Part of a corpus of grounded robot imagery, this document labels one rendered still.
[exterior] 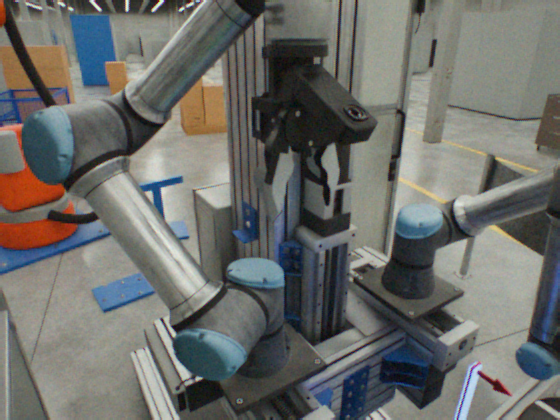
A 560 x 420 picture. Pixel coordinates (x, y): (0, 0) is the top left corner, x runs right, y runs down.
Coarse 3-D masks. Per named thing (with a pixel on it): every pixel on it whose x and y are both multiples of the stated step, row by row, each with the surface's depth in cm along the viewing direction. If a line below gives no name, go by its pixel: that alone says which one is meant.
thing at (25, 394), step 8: (16, 344) 109; (16, 352) 105; (16, 360) 102; (16, 368) 99; (24, 368) 111; (16, 376) 96; (24, 376) 107; (16, 384) 94; (24, 384) 104; (32, 384) 116; (16, 392) 91; (24, 392) 101; (32, 392) 113; (16, 400) 89; (24, 400) 98; (32, 400) 109; (16, 408) 87; (24, 408) 95; (32, 408) 106; (40, 408) 119; (16, 416) 85; (24, 416) 93; (32, 416) 103; (40, 416) 115
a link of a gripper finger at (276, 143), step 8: (280, 128) 43; (272, 136) 44; (280, 136) 44; (272, 144) 44; (280, 144) 44; (288, 144) 45; (264, 152) 45; (272, 152) 44; (280, 152) 45; (288, 152) 45; (272, 160) 44; (272, 168) 45; (272, 176) 45
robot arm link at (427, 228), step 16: (416, 208) 103; (432, 208) 102; (400, 224) 100; (416, 224) 97; (432, 224) 97; (448, 224) 102; (400, 240) 101; (416, 240) 98; (432, 240) 99; (448, 240) 103; (400, 256) 103; (416, 256) 100; (432, 256) 102
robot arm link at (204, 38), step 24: (216, 0) 55; (240, 0) 54; (264, 0) 54; (192, 24) 58; (216, 24) 56; (240, 24) 57; (168, 48) 62; (192, 48) 59; (216, 48) 60; (144, 72) 67; (168, 72) 63; (192, 72) 63; (120, 96) 69; (144, 96) 67; (168, 96) 66; (144, 120) 69; (168, 120) 72; (144, 144) 74
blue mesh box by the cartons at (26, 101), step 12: (0, 96) 555; (12, 96) 603; (24, 96) 607; (36, 96) 612; (60, 96) 573; (0, 108) 502; (12, 108) 506; (24, 108) 511; (36, 108) 515; (0, 120) 508; (12, 120) 512; (24, 120) 516
